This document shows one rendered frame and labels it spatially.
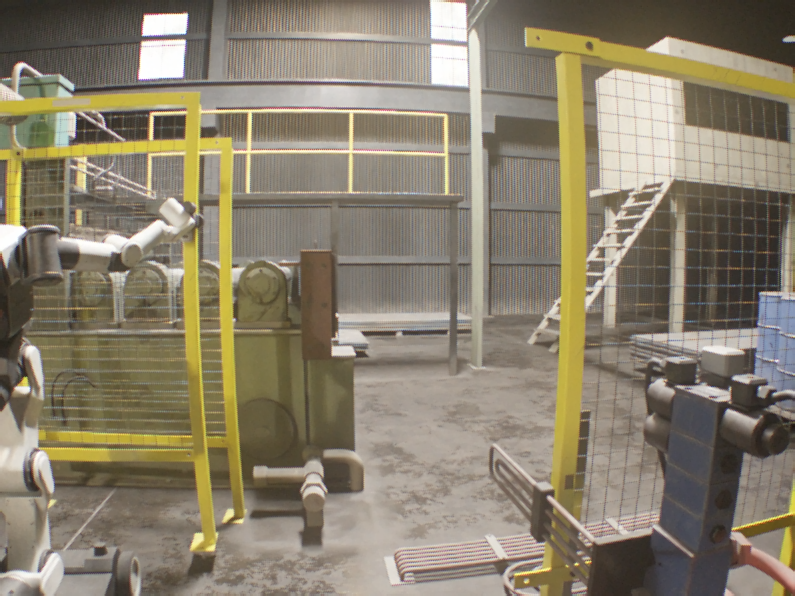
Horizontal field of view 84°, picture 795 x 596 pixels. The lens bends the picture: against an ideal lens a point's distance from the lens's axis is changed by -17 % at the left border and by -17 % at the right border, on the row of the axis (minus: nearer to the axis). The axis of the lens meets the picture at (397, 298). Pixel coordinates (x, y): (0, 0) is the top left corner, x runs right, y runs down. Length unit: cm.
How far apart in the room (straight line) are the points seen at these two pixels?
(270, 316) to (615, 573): 254
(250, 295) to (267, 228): 911
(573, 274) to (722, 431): 82
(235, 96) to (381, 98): 316
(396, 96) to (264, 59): 327
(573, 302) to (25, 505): 174
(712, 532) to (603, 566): 13
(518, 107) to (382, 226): 419
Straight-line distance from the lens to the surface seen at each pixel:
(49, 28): 1487
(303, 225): 1198
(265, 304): 297
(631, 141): 1003
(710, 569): 65
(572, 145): 135
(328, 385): 296
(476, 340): 628
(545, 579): 156
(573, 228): 132
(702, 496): 60
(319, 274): 278
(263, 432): 300
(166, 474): 326
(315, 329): 280
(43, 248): 153
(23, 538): 196
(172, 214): 185
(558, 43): 141
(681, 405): 61
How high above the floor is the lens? 127
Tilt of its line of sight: 4 degrees down
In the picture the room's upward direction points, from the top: straight up
